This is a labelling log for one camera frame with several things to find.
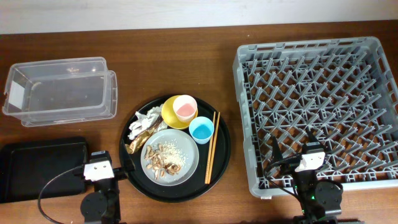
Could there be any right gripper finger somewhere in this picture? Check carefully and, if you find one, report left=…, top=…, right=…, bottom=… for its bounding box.
left=272, top=136, right=283, bottom=162
left=306, top=127, right=323, bottom=146

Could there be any gold foil wrapper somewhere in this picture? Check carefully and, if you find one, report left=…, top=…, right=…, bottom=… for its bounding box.
left=125, top=116, right=163, bottom=154

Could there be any food scraps and rice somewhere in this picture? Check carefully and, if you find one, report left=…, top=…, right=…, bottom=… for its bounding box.
left=144, top=142, right=186, bottom=180

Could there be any white tissue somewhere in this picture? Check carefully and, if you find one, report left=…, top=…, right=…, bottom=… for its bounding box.
left=128, top=104, right=163, bottom=140

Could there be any grey round plate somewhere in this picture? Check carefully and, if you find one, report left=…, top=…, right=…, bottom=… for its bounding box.
left=141, top=129, right=199, bottom=187

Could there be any pink cup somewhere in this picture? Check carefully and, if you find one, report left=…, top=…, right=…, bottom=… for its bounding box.
left=172, top=95, right=197, bottom=123

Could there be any blue cup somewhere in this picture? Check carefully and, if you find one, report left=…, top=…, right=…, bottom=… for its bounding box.
left=188, top=116, right=215, bottom=144

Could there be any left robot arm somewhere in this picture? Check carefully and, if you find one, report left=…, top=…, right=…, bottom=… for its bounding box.
left=37, top=151, right=135, bottom=224

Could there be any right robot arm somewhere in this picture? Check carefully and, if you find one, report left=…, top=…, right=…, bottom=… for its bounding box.
left=263, top=128, right=343, bottom=223

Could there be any grey plastic dishwasher rack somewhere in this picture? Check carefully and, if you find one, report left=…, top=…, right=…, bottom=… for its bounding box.
left=233, top=37, right=397, bottom=199

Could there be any round black serving tray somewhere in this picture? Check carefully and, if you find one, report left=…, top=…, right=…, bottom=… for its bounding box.
left=118, top=95, right=232, bottom=203

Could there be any black rectangular tray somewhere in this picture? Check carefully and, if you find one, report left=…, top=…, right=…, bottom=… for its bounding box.
left=1, top=137, right=88, bottom=203

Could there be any wooden chopstick right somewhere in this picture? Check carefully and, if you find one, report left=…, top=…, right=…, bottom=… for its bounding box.
left=208, top=112, right=220, bottom=184

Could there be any wooden chopstick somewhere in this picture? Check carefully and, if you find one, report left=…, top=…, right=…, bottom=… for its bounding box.
left=205, top=112, right=216, bottom=184
left=208, top=112, right=220, bottom=184

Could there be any wooden chopstick left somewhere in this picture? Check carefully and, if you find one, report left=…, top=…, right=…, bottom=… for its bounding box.
left=205, top=112, right=216, bottom=184

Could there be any clear plastic bin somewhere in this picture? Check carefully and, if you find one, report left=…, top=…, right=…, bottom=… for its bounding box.
left=2, top=57, right=118, bottom=127

